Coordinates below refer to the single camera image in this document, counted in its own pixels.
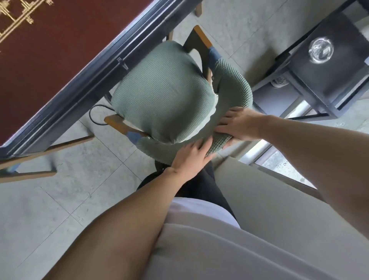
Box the person's left hand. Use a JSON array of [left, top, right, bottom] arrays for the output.
[[170, 136, 217, 184]]

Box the person's left forearm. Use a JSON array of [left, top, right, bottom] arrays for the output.
[[43, 167, 185, 280]]

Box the dark wooden table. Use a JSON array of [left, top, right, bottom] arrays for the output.
[[0, 0, 204, 159]]

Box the round ornate patterned container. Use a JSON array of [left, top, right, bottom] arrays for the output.
[[270, 75, 290, 89]]

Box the black metal cart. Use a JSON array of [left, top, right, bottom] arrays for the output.
[[252, 0, 369, 122]]

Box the person's right forearm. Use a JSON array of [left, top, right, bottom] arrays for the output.
[[259, 115, 369, 240]]

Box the person's right hand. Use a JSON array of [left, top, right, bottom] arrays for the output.
[[214, 107, 267, 148]]

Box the black power cable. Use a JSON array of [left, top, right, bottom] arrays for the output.
[[88, 104, 116, 127]]

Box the dark brown window frame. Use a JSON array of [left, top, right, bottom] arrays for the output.
[[239, 138, 328, 201]]

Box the glass ashtray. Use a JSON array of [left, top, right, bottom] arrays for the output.
[[308, 37, 335, 64]]

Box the person's light lavender shirt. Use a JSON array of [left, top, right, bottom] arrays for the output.
[[141, 197, 289, 280]]

